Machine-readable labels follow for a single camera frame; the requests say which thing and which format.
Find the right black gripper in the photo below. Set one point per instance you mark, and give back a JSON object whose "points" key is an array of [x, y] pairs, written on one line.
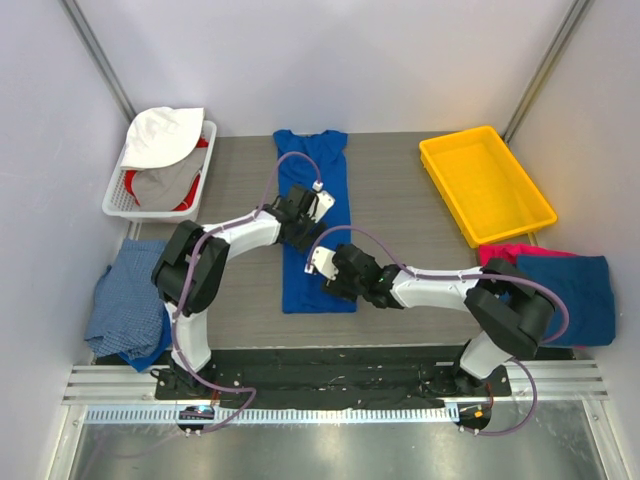
{"points": [[338, 279]]}

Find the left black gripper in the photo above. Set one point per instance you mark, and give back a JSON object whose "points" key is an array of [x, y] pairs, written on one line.
{"points": [[305, 220]]}

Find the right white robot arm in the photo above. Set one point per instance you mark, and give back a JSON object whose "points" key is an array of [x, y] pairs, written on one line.
{"points": [[516, 314]]}

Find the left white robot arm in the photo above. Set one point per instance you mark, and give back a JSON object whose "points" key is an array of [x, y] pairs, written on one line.
{"points": [[191, 268]]}

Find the red cloth in basket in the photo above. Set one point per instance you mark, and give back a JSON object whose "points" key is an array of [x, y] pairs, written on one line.
{"points": [[131, 185]]}

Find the grey cloth in basket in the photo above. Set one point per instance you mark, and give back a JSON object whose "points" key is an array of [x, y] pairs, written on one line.
{"points": [[160, 185]]}

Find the pink t shirt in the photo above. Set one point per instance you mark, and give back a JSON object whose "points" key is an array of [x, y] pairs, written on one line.
{"points": [[511, 252]]}

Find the yellow plastic tray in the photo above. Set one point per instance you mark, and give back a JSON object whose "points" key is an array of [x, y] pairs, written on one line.
{"points": [[487, 191]]}

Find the white cloth in basket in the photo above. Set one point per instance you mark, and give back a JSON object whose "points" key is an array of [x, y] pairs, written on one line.
{"points": [[161, 136]]}

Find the white plastic basket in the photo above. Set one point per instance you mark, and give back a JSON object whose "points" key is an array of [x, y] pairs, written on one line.
{"points": [[117, 201]]}

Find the blue checkered shirt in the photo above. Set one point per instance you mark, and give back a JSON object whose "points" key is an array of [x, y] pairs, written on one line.
{"points": [[127, 316]]}

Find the blue cloth under checkered shirt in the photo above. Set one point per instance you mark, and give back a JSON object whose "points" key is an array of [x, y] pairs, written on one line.
{"points": [[142, 363]]}

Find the folded navy t shirt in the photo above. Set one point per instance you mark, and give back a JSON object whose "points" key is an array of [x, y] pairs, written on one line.
{"points": [[583, 284]]}

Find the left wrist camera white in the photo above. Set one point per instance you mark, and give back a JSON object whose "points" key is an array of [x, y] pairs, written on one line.
{"points": [[323, 201]]}

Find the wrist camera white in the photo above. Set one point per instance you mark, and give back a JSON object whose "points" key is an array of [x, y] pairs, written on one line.
{"points": [[321, 262], [323, 201]]}

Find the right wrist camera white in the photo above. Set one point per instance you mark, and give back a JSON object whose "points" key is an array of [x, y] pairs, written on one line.
{"points": [[321, 262]]}

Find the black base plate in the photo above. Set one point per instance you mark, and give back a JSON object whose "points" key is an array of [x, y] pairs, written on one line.
{"points": [[331, 386]]}

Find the aluminium rail frame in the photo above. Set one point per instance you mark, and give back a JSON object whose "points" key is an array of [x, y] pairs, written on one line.
{"points": [[566, 433]]}

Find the left corner metal post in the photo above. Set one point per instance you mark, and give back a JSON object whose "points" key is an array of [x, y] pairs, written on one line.
{"points": [[91, 43]]}

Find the corner metal post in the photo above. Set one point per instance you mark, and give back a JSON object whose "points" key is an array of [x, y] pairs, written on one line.
{"points": [[91, 43], [575, 15]]}

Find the right corner metal post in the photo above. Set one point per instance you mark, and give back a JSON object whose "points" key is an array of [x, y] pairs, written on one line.
{"points": [[575, 15]]}

